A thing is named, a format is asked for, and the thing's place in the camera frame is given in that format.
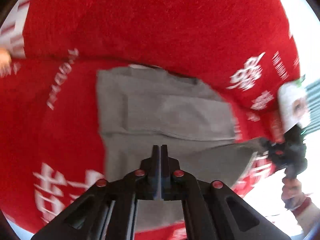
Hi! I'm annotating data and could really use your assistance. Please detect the red printed blanket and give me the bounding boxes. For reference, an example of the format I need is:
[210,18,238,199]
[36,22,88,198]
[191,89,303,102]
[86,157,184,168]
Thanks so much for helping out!
[0,0,304,240]

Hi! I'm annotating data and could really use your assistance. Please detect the orange cloth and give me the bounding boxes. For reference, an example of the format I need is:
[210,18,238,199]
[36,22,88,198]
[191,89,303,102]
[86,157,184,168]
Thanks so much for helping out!
[0,47,12,73]

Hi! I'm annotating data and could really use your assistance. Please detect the white plush toy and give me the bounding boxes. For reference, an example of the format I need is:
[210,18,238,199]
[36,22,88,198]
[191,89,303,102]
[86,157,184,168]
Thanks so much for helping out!
[277,74,311,133]

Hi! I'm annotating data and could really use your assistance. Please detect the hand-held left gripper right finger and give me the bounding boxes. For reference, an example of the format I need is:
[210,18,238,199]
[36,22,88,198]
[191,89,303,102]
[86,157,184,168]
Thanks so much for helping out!
[161,144,292,240]

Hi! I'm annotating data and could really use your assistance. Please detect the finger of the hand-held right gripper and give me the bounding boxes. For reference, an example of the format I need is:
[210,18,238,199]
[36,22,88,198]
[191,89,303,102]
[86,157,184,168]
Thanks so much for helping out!
[259,137,275,159]

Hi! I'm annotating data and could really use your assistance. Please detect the grey sweater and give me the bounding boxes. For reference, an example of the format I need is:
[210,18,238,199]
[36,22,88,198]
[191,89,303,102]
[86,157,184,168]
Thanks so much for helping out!
[96,64,263,234]

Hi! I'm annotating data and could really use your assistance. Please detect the person's right hand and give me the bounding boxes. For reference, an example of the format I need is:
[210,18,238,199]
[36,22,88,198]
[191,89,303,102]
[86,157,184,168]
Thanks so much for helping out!
[282,177,306,210]

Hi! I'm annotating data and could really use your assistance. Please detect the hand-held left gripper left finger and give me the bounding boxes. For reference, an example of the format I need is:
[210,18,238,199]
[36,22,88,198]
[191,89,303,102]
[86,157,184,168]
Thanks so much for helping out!
[31,144,161,240]

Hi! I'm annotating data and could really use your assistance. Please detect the grey-blue slatted panel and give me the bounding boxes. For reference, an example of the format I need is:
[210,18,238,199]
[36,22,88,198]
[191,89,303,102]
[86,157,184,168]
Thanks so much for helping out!
[305,79,320,132]

